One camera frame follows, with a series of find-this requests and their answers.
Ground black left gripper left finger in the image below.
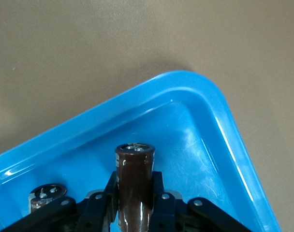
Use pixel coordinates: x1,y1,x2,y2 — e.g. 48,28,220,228
0,171,118,232

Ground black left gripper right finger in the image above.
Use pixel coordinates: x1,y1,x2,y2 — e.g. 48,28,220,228
149,171,253,232

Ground plain dark brown capacitor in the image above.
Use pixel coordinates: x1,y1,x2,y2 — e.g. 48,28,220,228
115,142,156,232

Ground brown capacitor with white print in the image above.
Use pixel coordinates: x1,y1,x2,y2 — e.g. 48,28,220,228
28,183,67,215

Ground blue plastic tray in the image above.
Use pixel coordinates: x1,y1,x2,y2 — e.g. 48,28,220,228
0,70,282,232

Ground brown table mat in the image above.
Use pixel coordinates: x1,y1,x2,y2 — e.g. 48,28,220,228
0,0,294,232

